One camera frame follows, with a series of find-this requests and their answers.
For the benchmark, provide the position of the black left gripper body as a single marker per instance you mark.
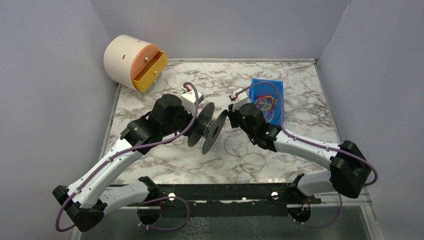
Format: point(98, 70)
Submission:
point(192, 120)

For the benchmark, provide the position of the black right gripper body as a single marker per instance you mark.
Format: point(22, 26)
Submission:
point(231, 118)

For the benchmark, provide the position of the blue plastic bin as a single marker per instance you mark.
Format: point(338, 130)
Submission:
point(266, 97)

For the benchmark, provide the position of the black cable spool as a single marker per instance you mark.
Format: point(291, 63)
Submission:
point(206, 128)

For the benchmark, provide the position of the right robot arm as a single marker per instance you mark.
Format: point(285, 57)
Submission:
point(346, 171)

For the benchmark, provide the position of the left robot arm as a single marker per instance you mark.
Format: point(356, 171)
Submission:
point(90, 198)

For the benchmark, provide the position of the yellow drawer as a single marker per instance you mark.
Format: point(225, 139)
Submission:
point(146, 69)

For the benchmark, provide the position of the cream cylindrical drawer cabinet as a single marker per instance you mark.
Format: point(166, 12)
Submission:
point(120, 54)

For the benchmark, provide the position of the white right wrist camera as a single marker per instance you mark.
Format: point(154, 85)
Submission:
point(238, 98)

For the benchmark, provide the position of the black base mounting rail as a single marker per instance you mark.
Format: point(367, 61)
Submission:
point(204, 200)

